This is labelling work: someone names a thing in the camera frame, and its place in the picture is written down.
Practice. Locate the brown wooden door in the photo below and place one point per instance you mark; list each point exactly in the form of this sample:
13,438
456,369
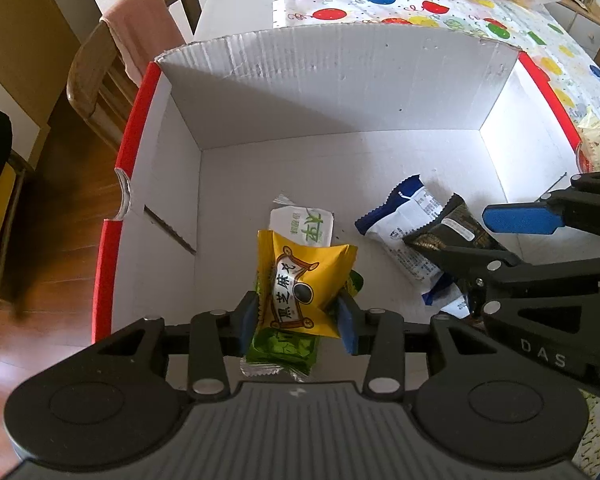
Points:
30,35

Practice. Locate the black snack packet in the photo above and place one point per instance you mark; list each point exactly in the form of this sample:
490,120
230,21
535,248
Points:
455,225

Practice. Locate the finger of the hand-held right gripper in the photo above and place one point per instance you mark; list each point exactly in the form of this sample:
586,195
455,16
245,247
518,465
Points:
530,277
520,219

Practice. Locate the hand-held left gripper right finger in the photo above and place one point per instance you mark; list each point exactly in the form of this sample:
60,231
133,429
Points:
349,325

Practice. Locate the yellow snack packet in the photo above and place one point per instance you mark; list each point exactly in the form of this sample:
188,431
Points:
300,280

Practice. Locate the blue white snack packet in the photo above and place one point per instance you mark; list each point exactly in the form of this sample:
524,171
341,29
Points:
410,220

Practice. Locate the pink towel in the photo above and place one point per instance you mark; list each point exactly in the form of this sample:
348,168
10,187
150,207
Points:
145,25

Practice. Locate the red cardboard box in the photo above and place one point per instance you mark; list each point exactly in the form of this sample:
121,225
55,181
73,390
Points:
330,110

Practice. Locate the white wooden cabinet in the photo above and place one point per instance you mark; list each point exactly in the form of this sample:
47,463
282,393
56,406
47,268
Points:
585,25

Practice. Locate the balloon print tablecloth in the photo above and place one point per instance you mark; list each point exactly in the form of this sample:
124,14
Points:
460,10

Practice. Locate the white green snack packet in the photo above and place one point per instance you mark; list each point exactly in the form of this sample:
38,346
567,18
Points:
300,220

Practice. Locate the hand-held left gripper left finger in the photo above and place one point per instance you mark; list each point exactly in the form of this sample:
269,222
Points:
247,322

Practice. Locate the cream snack packet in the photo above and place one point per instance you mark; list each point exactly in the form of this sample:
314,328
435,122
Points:
595,145

